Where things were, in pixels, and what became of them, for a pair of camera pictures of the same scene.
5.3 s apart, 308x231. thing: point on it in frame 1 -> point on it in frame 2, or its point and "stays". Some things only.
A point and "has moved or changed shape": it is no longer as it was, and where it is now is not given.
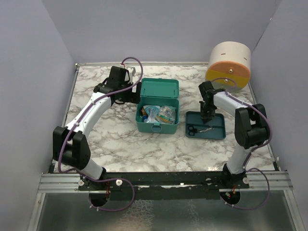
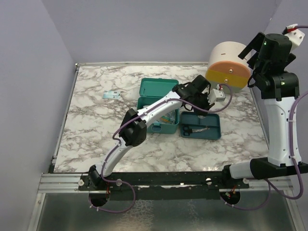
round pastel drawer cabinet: (229, 66) stays
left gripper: (134, 97) -> (208, 105)
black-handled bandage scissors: (192, 130) has moved or changed shape
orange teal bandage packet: (167, 114) stays
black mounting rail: (164, 186) stays
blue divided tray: (195, 128) has moved or changed shape
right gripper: (205, 117) -> (255, 44)
